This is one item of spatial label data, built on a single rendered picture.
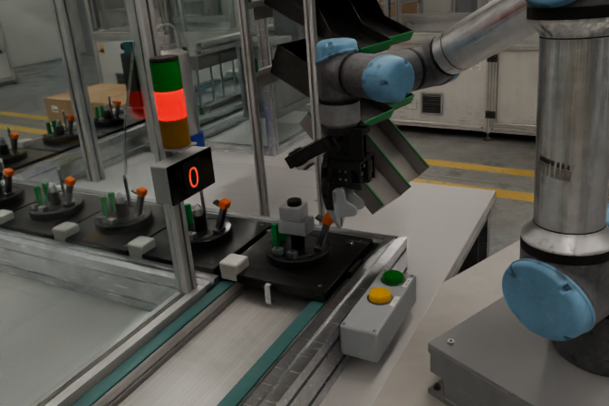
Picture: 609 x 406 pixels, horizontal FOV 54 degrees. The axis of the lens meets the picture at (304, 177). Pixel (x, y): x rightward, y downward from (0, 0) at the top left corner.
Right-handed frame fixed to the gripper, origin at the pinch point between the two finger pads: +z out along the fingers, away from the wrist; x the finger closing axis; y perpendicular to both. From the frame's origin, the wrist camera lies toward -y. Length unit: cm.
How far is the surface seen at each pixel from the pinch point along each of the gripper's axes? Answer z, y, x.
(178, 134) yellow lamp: -22.4, -19.1, -20.6
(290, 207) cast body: -2.3, -9.2, -2.0
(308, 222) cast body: 1.1, -6.1, -0.5
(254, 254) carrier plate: 9.1, -18.5, -3.3
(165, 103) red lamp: -28.0, -20.1, -21.4
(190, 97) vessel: -8, -83, 60
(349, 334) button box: 11.7, 10.6, -19.0
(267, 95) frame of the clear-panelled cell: -4, -68, 85
